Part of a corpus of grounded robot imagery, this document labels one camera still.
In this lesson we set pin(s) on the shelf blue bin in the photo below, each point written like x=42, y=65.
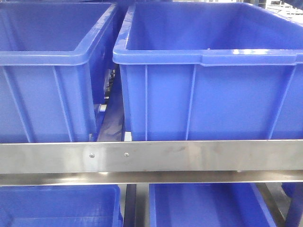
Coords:
x=54, y=59
x=210, y=71

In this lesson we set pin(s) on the upper shelf blue bin right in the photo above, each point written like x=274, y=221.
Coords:
x=210, y=71

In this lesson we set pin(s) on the blue bin front left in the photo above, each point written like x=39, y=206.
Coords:
x=60, y=206

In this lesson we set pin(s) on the blue bin front right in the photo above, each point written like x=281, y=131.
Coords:
x=208, y=205

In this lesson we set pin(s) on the upper shelf blue bin left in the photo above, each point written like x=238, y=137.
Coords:
x=54, y=59

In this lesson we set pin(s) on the steel shelf crossbeam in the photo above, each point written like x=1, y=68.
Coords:
x=216, y=161

